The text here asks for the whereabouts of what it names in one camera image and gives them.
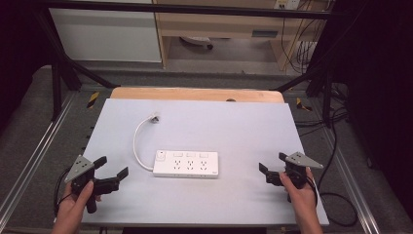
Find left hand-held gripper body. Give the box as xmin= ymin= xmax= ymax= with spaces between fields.
xmin=63 ymin=155 xmax=98 ymax=215

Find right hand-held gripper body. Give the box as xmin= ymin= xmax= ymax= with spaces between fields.
xmin=283 ymin=151 xmax=324 ymax=203

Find person's right hand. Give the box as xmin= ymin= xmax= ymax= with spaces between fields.
xmin=279 ymin=167 xmax=319 ymax=228

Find person's left hand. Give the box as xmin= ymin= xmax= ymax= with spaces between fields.
xmin=52 ymin=179 xmax=95 ymax=234

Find yellow black floor tape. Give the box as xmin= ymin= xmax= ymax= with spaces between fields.
xmin=295 ymin=97 xmax=314 ymax=112
xmin=86 ymin=91 xmax=100 ymax=109

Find white power strip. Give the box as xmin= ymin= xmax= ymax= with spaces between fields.
xmin=152 ymin=149 xmax=220 ymax=179

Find wooden table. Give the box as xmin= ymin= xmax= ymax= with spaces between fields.
xmin=109 ymin=86 xmax=285 ymax=104

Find dark curtain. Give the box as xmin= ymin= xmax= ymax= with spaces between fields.
xmin=319 ymin=0 xmax=413 ymax=213
xmin=0 ymin=0 xmax=55 ymax=131

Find white cabinet panel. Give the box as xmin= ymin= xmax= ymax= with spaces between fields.
xmin=48 ymin=7 xmax=163 ymax=63

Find office chair base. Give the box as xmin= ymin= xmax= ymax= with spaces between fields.
xmin=179 ymin=35 xmax=215 ymax=51

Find light wooden desk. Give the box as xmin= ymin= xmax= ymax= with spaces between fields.
xmin=152 ymin=0 xmax=332 ymax=71

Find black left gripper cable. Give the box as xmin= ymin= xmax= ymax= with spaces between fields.
xmin=53 ymin=167 xmax=74 ymax=217

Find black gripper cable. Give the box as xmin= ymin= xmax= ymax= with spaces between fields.
xmin=305 ymin=108 xmax=358 ymax=228
xmin=53 ymin=167 xmax=74 ymax=217

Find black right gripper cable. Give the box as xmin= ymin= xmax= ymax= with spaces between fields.
xmin=305 ymin=108 xmax=358 ymax=228

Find white power strip cable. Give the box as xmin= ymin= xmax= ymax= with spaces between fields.
xmin=132 ymin=114 xmax=156 ymax=172

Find aluminium floor rail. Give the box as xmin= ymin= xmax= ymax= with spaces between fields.
xmin=319 ymin=125 xmax=382 ymax=234
xmin=0 ymin=92 xmax=78 ymax=222

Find black metal frame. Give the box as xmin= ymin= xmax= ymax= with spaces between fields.
xmin=32 ymin=0 xmax=339 ymax=126

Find bundle of black cables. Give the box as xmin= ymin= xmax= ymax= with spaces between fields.
xmin=281 ymin=0 xmax=329 ymax=75

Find white wall socket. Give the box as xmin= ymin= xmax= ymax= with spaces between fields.
xmin=274 ymin=0 xmax=302 ymax=11

